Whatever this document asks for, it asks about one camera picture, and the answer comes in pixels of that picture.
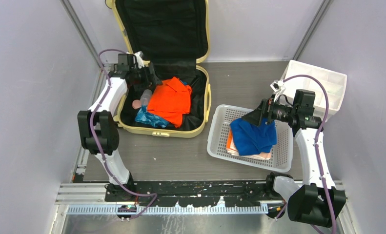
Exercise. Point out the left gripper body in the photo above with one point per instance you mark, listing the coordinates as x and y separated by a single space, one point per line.
147 81

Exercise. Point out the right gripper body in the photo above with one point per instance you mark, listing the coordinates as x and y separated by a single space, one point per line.
276 111

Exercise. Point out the blue cloth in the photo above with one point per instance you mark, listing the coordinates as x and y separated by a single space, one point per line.
250 139

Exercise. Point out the orange garment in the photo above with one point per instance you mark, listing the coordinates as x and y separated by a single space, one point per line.
171 100

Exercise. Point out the blue patterned garment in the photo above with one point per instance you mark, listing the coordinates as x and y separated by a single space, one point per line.
145 117

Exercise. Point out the orange and pink cloth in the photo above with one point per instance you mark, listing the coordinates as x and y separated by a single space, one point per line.
231 149

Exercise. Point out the white perforated plastic basket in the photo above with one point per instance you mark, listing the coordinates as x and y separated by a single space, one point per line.
282 152

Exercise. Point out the yellow hard-shell suitcase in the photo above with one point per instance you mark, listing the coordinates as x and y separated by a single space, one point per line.
173 35

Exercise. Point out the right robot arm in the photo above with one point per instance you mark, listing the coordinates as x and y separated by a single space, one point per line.
317 201

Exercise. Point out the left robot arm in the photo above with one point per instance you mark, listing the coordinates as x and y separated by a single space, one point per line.
99 134

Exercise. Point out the clear bottle pink cap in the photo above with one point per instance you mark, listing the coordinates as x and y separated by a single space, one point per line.
143 101

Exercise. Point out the white divided organizer tray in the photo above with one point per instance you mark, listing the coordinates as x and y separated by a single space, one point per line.
333 82

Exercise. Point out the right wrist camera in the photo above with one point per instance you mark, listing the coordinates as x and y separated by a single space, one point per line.
278 88

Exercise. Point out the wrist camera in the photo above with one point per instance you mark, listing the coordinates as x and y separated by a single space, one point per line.
278 88
140 62

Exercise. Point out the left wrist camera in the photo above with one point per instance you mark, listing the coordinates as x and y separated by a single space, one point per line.
140 62

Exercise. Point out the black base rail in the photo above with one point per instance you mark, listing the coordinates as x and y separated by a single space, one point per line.
235 193

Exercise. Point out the slotted metal cable duct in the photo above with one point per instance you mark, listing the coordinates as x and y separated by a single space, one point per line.
121 209

